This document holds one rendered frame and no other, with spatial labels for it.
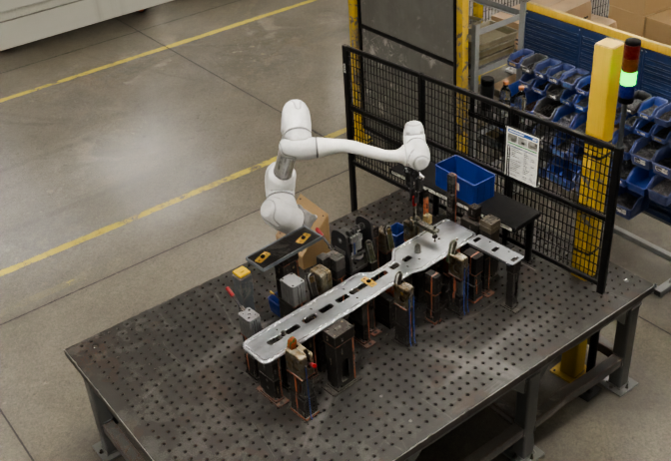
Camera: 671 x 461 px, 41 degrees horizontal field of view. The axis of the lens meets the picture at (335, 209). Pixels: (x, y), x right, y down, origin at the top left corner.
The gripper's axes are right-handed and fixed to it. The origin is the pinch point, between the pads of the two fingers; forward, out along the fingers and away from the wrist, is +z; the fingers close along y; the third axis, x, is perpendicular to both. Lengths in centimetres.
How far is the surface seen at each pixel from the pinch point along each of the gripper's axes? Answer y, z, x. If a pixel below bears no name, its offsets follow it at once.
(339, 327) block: 32, 18, -81
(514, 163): 20, -3, 55
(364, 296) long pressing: 21, 21, -56
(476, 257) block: 36.9, 23.3, 5.7
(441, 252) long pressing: 23.4, 21.4, -5.0
